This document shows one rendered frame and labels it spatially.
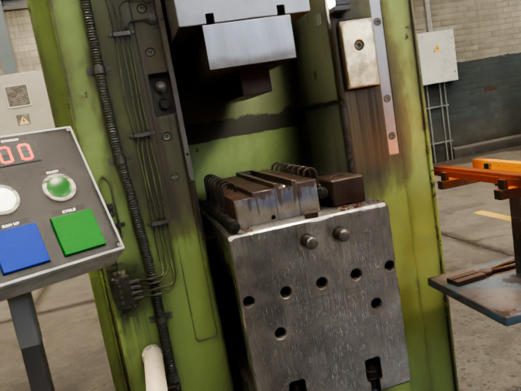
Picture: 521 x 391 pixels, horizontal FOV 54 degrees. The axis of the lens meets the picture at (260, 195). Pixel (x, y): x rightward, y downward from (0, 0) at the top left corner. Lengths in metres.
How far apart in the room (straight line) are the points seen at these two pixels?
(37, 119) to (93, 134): 5.21
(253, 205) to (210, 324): 0.36
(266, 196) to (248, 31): 0.37
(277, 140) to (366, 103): 0.38
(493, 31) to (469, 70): 0.72
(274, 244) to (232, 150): 0.57
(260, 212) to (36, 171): 0.48
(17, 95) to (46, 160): 5.48
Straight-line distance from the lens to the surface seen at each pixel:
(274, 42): 1.18
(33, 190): 1.00
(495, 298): 1.26
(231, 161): 1.63
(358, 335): 1.26
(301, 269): 1.15
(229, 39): 1.15
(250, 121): 1.64
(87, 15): 1.26
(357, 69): 1.37
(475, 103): 8.78
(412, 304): 1.54
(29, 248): 0.94
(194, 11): 1.15
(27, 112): 6.49
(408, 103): 1.47
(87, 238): 0.97
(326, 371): 1.26
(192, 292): 1.32
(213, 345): 1.37
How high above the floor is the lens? 1.15
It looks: 9 degrees down
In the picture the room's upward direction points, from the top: 10 degrees counter-clockwise
